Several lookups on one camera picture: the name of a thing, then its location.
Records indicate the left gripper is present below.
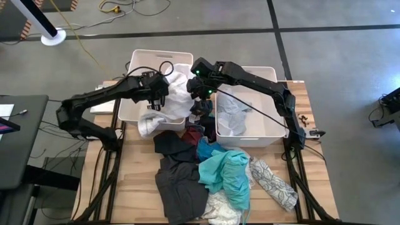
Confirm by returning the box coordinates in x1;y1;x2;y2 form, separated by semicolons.
132;72;169;112

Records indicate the grey garment with label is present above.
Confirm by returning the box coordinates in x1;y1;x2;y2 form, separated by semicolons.
186;99;215;131

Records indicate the white shirt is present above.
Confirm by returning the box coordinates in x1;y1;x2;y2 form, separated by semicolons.
137;63;196;140

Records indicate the light blue shirt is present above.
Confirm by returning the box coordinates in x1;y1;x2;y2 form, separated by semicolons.
216;92;253;137

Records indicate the white perforated plastic bin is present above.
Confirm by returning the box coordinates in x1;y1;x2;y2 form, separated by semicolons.
117;49;194;132
214;66;287;148

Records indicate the maroon garment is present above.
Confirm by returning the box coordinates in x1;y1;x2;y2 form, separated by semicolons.
182;126;204;148

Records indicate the bright blue garment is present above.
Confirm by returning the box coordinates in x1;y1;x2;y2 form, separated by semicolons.
196;137;228;162

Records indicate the charcoal grey garment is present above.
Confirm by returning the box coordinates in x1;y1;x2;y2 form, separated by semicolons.
155;155;209;225

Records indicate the white leaf-patterned cloth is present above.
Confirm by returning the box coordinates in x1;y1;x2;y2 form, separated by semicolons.
249;156;299;213

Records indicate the white paper booklet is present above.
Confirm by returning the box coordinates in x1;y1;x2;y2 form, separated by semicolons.
89;83;117;115

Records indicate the white pole stand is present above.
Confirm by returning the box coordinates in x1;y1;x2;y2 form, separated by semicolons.
9;0;67;47

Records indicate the black desk foot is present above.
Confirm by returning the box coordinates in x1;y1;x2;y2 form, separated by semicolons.
23;164;81;191

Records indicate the black desk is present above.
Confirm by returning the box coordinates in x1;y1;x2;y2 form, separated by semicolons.
0;94;50;191

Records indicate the dark hazard-striped panel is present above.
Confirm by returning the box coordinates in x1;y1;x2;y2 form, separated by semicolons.
32;0;79;13
0;0;34;42

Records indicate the tablet screen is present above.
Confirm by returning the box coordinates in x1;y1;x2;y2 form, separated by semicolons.
0;117;21;135

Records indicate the white paper sheet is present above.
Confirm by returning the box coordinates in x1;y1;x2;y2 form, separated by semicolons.
0;104;15;119

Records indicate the black floor device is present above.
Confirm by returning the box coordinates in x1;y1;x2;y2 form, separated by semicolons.
367;86;400;129

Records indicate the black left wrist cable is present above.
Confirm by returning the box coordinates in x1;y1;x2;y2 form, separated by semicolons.
124;61;175;79

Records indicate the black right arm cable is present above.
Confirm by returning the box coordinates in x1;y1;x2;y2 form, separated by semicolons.
214;87;328;165

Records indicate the thin yellow floor cable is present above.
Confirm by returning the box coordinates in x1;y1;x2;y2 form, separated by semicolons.
49;0;109;76

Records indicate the grey floor cable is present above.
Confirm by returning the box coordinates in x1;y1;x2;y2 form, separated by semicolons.
56;0;172;32

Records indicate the yellow extension cord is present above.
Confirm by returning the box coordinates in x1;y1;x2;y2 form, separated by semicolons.
99;0;123;15

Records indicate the grey cable plug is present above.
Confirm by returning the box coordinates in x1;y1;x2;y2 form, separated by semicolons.
8;109;29;119

